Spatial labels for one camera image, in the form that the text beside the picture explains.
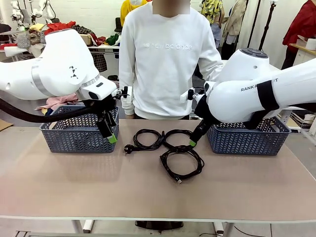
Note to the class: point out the black tripod pole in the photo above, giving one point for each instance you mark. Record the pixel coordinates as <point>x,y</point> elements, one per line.
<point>254,24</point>
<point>267,24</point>

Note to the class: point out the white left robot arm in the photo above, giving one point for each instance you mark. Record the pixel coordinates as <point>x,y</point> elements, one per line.
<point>59,64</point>

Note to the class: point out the white ironing board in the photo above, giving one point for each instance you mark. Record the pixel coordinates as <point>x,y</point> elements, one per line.
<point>12,50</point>

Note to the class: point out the yellow patterned shirt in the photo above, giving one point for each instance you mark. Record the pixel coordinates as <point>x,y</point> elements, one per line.
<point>212,10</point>

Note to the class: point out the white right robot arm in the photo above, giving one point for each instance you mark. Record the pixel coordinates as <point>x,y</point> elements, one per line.
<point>234,103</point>

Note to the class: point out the white background table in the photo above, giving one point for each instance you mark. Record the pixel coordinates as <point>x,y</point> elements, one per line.
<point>274,67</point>

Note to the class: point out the green cloth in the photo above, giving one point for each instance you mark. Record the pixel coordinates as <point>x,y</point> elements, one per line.
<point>113,39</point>

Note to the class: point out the grey-blue woven plastic basket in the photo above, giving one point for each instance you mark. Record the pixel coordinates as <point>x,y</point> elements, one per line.
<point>74,140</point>
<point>242,144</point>

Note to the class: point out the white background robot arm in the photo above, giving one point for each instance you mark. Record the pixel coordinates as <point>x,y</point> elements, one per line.
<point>45,8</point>
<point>21,12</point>

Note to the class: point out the red cloth pile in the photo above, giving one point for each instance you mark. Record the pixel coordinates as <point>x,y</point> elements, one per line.
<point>59,24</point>

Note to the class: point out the person's left forearm white sleeve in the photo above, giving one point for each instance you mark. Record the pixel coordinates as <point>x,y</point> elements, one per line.
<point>214,71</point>

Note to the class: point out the person in white sweatshirt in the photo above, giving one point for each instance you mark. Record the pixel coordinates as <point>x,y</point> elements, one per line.
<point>163,74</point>

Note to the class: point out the person in red jacket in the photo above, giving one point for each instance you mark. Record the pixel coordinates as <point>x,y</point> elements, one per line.
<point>303,24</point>

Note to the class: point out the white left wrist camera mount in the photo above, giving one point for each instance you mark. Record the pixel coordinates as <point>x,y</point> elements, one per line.
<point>129,97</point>

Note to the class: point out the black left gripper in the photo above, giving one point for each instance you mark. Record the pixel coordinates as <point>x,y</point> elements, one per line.
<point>105,108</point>

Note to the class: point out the white table leg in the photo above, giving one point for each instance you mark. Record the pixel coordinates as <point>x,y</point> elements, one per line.
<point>219,228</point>
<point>87,225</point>

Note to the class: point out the white clothes table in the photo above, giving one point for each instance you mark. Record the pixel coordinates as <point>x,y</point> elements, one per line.
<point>108,48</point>

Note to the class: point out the person's right forearm white sleeve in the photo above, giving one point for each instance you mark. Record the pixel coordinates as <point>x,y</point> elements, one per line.
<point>128,108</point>

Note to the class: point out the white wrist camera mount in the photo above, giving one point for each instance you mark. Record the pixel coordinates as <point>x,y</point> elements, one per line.
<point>129,97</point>
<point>184,97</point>

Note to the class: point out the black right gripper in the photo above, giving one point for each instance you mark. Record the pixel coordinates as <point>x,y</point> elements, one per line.
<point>202,111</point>

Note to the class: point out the dark checked hanging cloth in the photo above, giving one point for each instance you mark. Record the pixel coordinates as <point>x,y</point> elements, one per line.
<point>100,63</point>

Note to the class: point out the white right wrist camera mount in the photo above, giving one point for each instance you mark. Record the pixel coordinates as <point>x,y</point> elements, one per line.
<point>184,97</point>

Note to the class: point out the pink checked cloth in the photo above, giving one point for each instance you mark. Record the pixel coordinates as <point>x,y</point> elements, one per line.
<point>61,99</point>

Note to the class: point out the yellow garment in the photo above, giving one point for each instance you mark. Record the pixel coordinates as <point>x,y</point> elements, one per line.
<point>126,11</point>

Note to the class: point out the cardboard box on table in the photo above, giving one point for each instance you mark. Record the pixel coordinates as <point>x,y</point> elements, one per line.
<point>86,40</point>

